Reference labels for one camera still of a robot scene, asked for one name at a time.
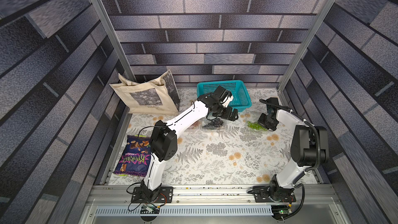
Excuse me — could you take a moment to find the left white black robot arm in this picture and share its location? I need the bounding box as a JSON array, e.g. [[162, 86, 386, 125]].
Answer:
[[140, 86, 238, 203]]

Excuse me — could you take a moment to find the teal plastic basket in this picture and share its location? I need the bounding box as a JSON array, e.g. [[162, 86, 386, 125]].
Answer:
[[196, 79, 252, 113]]

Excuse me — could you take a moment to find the black grape bunch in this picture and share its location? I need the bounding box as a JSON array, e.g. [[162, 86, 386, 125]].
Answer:
[[202, 118, 225, 130]]

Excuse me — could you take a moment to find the green grape bunch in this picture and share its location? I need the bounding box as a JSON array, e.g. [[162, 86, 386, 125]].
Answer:
[[247, 121, 268, 131]]

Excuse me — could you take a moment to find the purple snack bag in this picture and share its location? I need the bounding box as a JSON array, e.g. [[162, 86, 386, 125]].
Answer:
[[113, 135, 151, 177]]

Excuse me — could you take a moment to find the beige canvas tote bag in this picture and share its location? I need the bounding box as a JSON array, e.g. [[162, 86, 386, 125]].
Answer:
[[110, 70, 180, 115]]

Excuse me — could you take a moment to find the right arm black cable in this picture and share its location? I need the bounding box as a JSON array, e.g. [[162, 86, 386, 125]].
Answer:
[[258, 98, 321, 222]]

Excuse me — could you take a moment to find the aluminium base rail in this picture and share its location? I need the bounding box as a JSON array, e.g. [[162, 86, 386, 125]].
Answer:
[[80, 184, 350, 224]]

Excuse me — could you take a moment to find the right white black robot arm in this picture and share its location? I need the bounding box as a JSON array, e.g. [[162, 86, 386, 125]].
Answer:
[[258, 97, 329, 202]]

